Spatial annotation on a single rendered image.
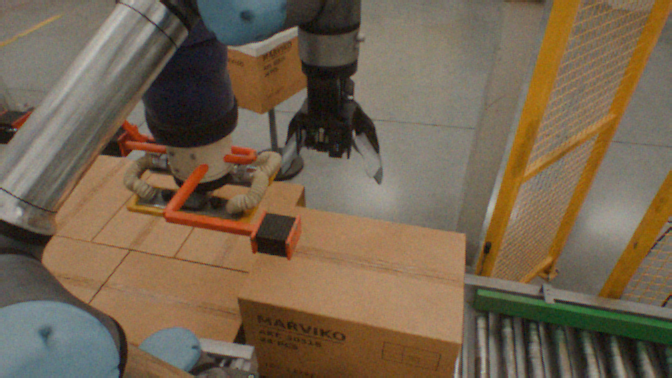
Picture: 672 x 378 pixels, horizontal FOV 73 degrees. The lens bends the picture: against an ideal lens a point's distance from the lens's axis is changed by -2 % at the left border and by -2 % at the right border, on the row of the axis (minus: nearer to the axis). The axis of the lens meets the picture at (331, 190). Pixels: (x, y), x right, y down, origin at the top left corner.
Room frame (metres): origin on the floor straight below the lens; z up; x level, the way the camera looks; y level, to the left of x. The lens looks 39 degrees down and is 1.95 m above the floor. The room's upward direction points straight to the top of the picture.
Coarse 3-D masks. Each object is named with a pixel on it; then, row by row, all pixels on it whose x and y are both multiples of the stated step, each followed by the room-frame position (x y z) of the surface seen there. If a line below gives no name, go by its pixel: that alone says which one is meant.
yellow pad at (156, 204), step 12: (156, 192) 0.96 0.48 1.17; (168, 192) 0.93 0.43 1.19; (132, 204) 0.92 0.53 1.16; (144, 204) 0.92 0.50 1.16; (156, 204) 0.91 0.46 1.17; (204, 204) 0.91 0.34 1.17; (216, 204) 0.89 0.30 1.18; (156, 216) 0.89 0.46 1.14; (216, 216) 0.87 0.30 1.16; (228, 216) 0.87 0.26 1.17; (240, 216) 0.87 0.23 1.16; (252, 216) 0.88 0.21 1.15
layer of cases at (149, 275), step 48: (96, 192) 1.73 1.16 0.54; (240, 192) 1.73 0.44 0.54; (288, 192) 1.73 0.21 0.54; (96, 240) 1.40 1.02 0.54; (144, 240) 1.40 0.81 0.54; (192, 240) 1.40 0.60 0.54; (240, 240) 1.40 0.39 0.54; (96, 288) 1.14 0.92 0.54; (144, 288) 1.14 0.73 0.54; (192, 288) 1.14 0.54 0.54; (240, 288) 1.14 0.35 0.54; (144, 336) 0.92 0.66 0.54; (240, 336) 0.95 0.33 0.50
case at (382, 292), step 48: (336, 240) 1.00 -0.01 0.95; (384, 240) 1.00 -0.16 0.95; (432, 240) 1.00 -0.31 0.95; (288, 288) 0.81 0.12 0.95; (336, 288) 0.81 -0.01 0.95; (384, 288) 0.81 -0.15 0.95; (432, 288) 0.81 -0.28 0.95; (288, 336) 0.75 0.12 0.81; (336, 336) 0.72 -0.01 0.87; (384, 336) 0.68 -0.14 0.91; (432, 336) 0.66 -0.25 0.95
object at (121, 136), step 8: (120, 128) 1.10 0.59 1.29; (136, 128) 1.09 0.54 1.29; (120, 136) 1.05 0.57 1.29; (128, 136) 1.06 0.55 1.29; (112, 144) 1.02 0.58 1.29; (120, 144) 1.02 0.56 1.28; (104, 152) 1.03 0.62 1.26; (112, 152) 1.02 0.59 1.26; (120, 152) 1.02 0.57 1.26; (128, 152) 1.04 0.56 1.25
